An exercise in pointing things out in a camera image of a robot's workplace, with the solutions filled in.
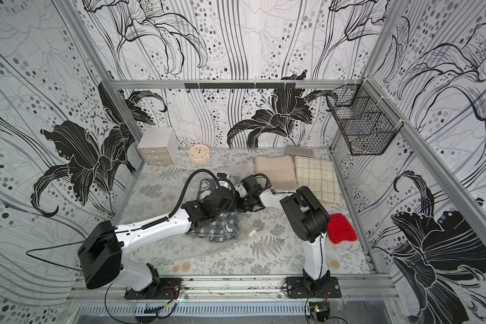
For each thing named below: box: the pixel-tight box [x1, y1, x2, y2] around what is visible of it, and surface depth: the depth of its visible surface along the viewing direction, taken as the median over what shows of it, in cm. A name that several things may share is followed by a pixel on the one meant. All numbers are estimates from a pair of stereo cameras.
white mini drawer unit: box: [137, 126, 179, 166], surface depth 111 cm
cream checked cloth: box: [294, 155, 343, 206], surface depth 103 cm
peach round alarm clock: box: [188, 144, 210, 165], surface depth 115 cm
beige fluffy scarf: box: [254, 155, 298, 191], surface depth 107 cm
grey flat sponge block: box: [286, 145, 314, 158], surface depth 116 cm
